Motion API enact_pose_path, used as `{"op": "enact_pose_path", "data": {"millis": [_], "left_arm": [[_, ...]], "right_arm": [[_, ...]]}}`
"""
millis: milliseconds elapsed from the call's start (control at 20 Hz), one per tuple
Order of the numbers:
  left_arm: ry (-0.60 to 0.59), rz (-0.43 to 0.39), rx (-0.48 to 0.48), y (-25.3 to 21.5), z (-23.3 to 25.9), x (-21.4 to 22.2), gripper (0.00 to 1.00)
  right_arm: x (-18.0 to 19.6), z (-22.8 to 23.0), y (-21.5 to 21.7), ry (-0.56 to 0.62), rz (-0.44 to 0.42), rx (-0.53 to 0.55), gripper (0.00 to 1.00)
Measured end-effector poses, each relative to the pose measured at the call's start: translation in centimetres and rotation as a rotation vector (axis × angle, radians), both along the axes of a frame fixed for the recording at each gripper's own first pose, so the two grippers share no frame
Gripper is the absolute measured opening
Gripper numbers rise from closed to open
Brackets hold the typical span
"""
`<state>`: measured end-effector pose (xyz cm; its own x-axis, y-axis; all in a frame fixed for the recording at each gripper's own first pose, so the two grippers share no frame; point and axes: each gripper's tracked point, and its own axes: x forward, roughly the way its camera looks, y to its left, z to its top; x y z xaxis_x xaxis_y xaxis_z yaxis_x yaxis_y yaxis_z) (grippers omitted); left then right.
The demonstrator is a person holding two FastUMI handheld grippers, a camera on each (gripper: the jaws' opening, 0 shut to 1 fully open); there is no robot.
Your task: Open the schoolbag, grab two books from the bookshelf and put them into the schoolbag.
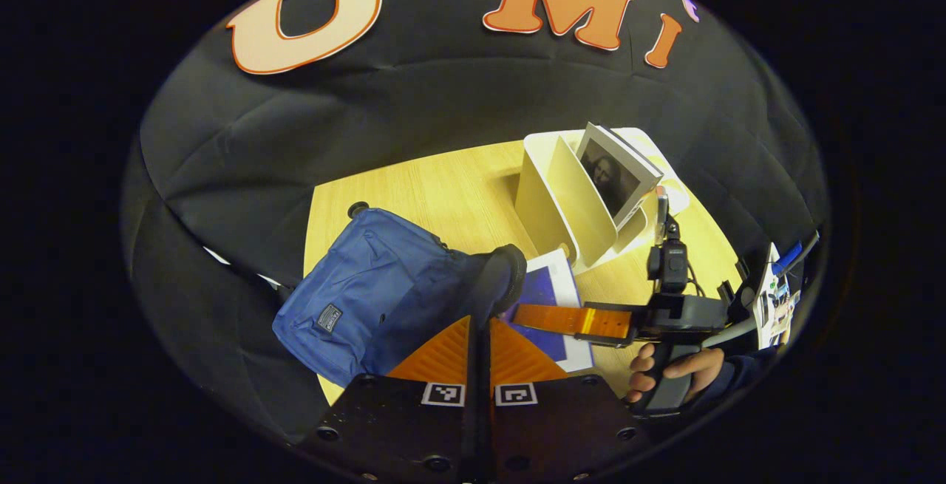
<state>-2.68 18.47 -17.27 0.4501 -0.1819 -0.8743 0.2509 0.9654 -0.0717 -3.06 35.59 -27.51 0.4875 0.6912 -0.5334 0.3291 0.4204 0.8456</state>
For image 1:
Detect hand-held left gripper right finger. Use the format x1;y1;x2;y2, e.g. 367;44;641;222
480;318;655;484

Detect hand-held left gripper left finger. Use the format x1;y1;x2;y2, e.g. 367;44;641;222
299;316;481;484

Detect blue cover book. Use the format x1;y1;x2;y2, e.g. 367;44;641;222
503;249;594;372

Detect white bookshelf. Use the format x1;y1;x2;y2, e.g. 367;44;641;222
515;128;692;270

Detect blue schoolbag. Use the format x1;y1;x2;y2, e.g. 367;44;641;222
272;207;528;389

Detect portrait cover book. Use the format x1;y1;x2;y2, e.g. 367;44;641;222
575;122;664;232

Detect white metal bar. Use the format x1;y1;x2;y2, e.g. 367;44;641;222
701;319;762;350

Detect white printed box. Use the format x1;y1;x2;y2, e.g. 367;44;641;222
754;242;805;350

